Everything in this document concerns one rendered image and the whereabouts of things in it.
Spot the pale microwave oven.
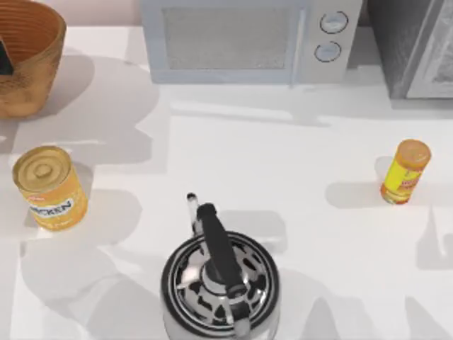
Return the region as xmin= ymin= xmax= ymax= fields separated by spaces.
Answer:
xmin=138 ymin=0 xmax=363 ymax=87

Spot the microwave knob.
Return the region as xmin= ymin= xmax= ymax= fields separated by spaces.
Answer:
xmin=314 ymin=40 xmax=343 ymax=64
xmin=319 ymin=10 xmax=349 ymax=35

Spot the yellow can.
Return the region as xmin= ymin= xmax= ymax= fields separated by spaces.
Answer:
xmin=12 ymin=146 xmax=88 ymax=232

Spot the yellow and orange bottle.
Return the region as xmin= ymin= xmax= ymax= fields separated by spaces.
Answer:
xmin=380 ymin=139 xmax=432 ymax=206

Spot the wooden basket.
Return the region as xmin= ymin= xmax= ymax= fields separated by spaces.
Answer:
xmin=0 ymin=0 xmax=68 ymax=120

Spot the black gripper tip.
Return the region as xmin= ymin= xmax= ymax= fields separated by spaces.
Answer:
xmin=0 ymin=39 xmax=16 ymax=77

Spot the silver kettle with black handle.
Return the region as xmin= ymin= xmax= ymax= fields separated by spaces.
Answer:
xmin=159 ymin=192 xmax=283 ymax=340

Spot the microwave door handle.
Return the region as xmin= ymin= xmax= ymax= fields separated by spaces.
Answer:
xmin=289 ymin=7 xmax=306 ymax=88

